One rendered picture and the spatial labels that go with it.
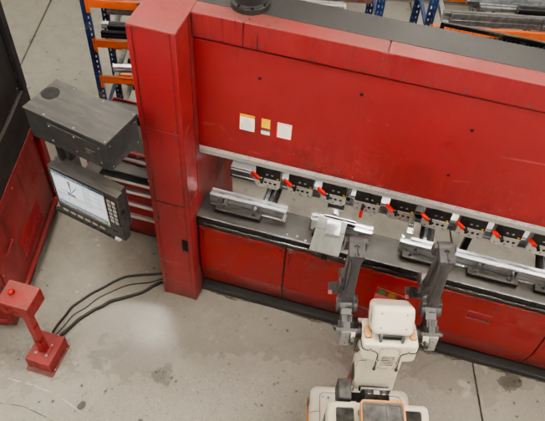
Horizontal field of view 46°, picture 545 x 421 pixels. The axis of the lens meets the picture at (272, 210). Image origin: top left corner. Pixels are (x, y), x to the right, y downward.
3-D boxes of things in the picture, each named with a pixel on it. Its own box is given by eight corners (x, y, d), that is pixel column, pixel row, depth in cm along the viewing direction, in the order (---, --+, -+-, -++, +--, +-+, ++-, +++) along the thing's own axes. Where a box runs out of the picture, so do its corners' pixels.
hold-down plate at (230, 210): (214, 211, 410) (214, 208, 407) (217, 205, 413) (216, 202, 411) (259, 222, 406) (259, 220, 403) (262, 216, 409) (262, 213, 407)
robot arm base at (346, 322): (334, 330, 321) (359, 332, 321) (335, 314, 322) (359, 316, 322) (333, 328, 330) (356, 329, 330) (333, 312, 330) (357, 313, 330)
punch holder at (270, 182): (255, 185, 386) (256, 166, 373) (258, 174, 391) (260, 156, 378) (278, 190, 384) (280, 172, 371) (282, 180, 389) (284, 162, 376)
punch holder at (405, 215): (385, 217, 375) (390, 199, 362) (388, 206, 380) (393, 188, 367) (410, 223, 372) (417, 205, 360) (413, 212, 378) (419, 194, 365)
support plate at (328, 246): (308, 250, 380) (308, 249, 379) (318, 217, 396) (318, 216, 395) (338, 257, 377) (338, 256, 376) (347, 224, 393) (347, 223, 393)
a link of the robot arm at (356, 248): (347, 252, 299) (369, 254, 299) (345, 232, 309) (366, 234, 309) (336, 314, 328) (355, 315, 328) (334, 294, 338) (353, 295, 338)
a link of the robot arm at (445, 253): (439, 258, 299) (460, 259, 299) (434, 238, 310) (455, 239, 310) (420, 319, 329) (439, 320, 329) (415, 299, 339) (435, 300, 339)
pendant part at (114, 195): (59, 209, 358) (45, 164, 330) (73, 195, 365) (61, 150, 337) (125, 241, 346) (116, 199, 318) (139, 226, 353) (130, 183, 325)
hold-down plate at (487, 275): (466, 275, 387) (466, 272, 385) (466, 268, 391) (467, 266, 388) (516, 288, 383) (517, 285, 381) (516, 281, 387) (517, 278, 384)
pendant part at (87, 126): (57, 216, 372) (19, 105, 307) (84, 189, 387) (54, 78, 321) (128, 252, 359) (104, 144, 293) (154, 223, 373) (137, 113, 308)
